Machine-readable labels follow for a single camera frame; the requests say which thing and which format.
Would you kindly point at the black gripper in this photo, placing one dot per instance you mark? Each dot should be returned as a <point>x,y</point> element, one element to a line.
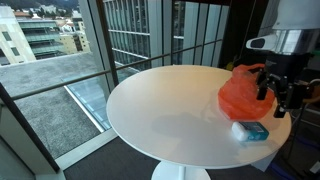
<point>296,95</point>

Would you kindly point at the blue white mentos container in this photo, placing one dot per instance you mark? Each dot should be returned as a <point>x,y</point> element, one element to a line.
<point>253,130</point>

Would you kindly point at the grey window railing bar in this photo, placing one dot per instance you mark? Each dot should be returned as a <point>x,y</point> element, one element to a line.
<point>83,77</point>

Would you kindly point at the small yellow object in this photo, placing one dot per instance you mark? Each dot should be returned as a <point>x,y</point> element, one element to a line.
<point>230,66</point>

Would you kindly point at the white sheet under table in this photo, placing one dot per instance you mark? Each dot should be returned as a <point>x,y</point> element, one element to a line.
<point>265,161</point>

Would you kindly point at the orange plastic bowl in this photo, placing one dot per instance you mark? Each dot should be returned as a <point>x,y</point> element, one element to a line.
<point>240,96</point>

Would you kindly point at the white table pedestal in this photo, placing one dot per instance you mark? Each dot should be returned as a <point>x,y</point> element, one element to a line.
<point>180,171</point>

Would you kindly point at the dark slanted window frame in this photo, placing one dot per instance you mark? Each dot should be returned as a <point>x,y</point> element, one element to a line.
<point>23,126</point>

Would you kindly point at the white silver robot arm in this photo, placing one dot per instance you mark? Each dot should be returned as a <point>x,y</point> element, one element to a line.
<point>296,20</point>

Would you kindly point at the dark window mullion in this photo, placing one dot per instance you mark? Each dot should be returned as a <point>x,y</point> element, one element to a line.
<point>108,43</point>

